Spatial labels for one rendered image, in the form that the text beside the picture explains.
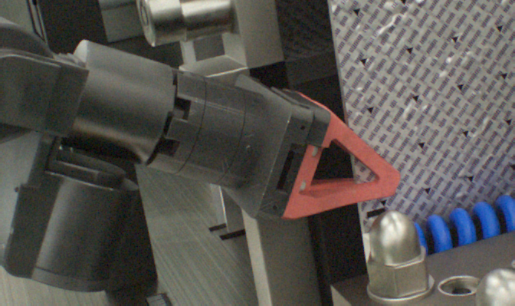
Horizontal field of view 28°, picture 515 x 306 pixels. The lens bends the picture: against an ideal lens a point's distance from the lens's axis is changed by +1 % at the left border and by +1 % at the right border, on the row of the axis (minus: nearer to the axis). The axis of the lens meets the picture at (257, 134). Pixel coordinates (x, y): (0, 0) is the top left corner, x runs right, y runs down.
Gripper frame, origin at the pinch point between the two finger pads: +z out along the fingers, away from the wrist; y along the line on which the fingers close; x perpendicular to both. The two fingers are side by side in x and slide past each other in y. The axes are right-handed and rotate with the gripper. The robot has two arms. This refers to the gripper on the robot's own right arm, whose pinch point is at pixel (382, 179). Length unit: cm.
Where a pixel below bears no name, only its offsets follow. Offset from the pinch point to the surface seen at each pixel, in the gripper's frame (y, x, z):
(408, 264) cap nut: 8.4, -2.7, -1.4
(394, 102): 0.3, 4.7, -1.1
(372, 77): 0.2, 5.7, -3.0
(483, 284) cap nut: 16.3, -0.8, -2.4
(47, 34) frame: -33.1, -0.7, -16.7
